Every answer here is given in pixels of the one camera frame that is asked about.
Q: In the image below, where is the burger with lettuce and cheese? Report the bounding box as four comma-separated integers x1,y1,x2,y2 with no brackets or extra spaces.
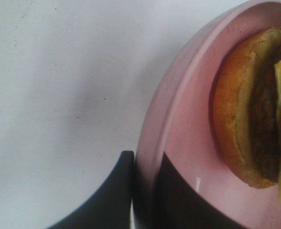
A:
212,26,281,200

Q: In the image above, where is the pink round plate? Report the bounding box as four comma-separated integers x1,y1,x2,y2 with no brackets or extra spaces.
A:
133,0,281,229

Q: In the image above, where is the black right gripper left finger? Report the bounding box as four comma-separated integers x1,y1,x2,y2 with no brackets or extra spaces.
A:
50,151,134,229

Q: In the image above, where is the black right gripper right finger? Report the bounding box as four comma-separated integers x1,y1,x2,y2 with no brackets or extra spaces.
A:
153,155,244,229

